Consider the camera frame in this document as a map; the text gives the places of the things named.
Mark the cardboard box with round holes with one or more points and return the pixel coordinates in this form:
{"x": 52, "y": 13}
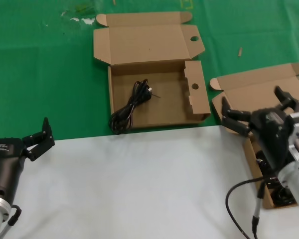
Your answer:
{"x": 164, "y": 104}

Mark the green table cloth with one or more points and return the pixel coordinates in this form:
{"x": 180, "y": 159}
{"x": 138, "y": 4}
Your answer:
{"x": 40, "y": 74}

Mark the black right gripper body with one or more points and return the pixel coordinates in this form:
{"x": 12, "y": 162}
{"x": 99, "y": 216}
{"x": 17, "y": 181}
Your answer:
{"x": 271, "y": 132}

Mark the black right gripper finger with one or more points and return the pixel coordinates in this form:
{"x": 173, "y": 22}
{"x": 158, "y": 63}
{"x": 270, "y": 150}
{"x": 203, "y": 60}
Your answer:
{"x": 236, "y": 122}
{"x": 290, "y": 102}

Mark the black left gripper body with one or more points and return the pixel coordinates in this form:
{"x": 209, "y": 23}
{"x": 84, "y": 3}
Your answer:
{"x": 5, "y": 164}

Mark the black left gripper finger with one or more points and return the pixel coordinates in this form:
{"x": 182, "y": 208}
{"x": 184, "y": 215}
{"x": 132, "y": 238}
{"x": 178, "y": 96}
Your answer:
{"x": 42, "y": 144}

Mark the open brown cardboard box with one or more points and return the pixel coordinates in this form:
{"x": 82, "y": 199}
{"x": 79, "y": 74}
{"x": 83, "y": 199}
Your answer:
{"x": 251, "y": 87}

